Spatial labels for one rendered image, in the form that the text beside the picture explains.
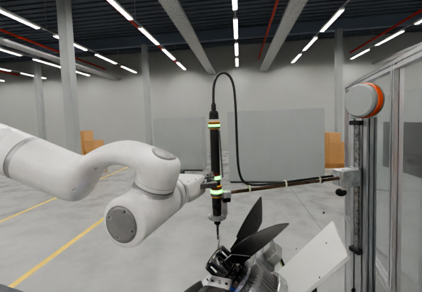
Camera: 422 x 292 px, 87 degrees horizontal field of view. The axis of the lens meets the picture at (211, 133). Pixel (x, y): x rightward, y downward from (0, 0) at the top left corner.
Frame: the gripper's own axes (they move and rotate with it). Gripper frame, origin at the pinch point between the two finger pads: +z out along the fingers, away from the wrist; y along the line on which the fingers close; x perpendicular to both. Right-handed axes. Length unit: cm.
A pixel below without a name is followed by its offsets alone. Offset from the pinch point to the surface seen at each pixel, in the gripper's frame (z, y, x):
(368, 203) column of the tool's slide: 57, 60, -24
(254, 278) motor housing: 25, 13, -46
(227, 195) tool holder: 20.0, 3.7, -12.1
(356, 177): 53, 54, -11
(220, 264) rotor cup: 23.6, -1.0, -42.2
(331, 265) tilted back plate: 21, 39, -34
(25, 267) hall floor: 124, -295, -165
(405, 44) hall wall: 1382, 612, 378
